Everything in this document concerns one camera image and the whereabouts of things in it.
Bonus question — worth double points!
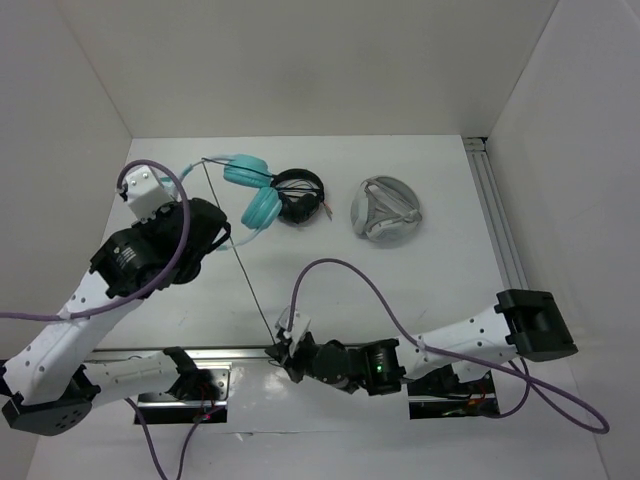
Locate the black headphones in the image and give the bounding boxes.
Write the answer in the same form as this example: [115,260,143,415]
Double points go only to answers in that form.
[270,168,332,225]

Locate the teal cat-ear headphones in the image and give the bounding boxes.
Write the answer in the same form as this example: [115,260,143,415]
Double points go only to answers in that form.
[179,152,280,254]

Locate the thin black headphone cable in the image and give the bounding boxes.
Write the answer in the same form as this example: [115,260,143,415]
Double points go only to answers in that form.
[201,157,281,346]

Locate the aluminium front rail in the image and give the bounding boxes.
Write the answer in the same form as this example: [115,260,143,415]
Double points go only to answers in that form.
[87,346,270,363]

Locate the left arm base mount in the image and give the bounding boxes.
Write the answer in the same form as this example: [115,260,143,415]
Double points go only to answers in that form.
[135,361,231,425]

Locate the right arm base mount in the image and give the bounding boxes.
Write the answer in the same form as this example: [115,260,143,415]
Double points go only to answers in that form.
[407,367,500,420]

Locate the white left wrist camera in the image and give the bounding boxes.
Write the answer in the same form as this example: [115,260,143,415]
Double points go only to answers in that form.
[119,166,174,223]

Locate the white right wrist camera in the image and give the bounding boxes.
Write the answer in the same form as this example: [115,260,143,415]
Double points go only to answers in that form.
[275,305,311,342]

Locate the grey white headphones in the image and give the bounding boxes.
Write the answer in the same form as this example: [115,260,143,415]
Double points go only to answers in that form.
[350,175,423,244]

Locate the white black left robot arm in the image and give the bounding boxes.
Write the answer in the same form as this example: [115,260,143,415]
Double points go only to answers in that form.
[1,202,215,436]

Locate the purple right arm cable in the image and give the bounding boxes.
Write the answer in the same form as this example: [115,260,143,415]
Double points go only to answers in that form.
[291,258,610,435]

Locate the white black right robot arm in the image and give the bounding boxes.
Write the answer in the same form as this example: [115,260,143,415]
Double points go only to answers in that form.
[265,289,578,396]

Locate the aluminium side rail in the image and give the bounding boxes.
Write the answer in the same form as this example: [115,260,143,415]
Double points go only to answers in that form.
[462,137,529,289]

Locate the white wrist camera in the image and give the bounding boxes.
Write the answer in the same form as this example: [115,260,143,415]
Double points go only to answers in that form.
[119,166,174,223]
[275,305,311,342]

